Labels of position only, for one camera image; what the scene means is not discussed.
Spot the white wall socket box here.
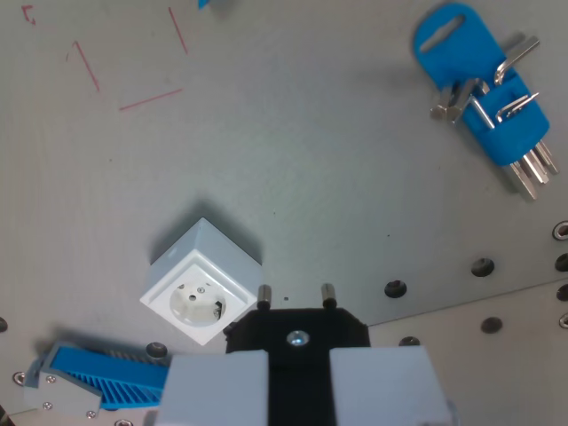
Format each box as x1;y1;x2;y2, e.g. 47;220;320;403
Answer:
139;217;264;347

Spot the large steel hex key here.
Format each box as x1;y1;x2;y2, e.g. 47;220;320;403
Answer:
446;77;551;185

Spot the medium steel hex key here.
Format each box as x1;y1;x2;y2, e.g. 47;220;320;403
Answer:
493;36;541;86

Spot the largest steel hex key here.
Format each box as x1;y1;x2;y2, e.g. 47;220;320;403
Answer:
429;84;539;203

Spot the small steel hex key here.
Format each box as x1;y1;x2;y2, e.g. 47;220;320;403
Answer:
495;91;540;122

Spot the black two-pin power plug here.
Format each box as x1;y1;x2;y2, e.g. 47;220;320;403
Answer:
224;283;372;426

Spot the blue ribbed plastic rack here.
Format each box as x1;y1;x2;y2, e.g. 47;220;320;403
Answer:
24;340;172;412

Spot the blue hex key holder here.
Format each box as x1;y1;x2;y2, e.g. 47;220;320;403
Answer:
413;3;551;168

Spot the grey metal bracket with screws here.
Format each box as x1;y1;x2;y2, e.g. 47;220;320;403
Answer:
22;357;102;420

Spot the thin steel hex key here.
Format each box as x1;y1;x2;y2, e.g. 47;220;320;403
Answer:
469;95;561;176

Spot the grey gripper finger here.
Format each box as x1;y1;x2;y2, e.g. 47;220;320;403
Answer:
157;352;271;426
328;344;456;426

